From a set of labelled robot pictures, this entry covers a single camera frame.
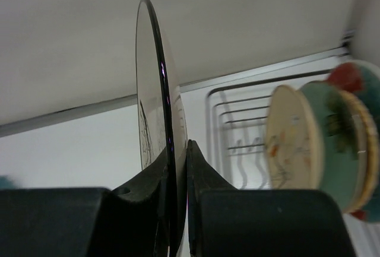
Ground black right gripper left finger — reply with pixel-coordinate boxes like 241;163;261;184
1;151;168;256

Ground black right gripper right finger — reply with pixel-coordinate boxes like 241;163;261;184
186;140;356;256

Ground beige plate bird painting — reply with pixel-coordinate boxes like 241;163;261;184
265;85;324;189

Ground pale green glass plate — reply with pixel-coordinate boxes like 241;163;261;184
299;81;366;213

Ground woven bamboo plate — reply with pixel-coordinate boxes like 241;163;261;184
340;90;379;213

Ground red plate teal flower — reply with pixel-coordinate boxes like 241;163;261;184
327;60;379;224

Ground black wire dish rack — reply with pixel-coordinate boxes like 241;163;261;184
204;69;351;191

